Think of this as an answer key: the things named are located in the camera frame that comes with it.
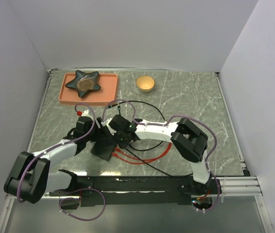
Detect black network switch box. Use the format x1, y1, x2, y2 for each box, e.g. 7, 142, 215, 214
91, 141, 116, 161

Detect red ethernet cable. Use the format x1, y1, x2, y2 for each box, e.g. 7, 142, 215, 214
112, 143, 173, 166
112, 143, 173, 163

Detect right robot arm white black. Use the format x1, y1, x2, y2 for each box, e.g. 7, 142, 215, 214
104, 115, 215, 194

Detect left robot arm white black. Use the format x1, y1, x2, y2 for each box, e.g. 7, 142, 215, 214
3, 116, 115, 203

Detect salmon rectangular tray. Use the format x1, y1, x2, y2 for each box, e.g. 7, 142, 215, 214
58, 71, 119, 106

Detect dark star-shaped dish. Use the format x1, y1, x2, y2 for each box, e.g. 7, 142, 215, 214
65, 70, 101, 98

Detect small yellow bowl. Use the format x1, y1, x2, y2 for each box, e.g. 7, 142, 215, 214
136, 76, 155, 93

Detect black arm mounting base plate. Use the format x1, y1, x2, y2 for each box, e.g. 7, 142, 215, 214
49, 175, 222, 207

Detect aluminium frame rail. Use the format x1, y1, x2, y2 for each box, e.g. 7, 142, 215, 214
6, 176, 263, 200

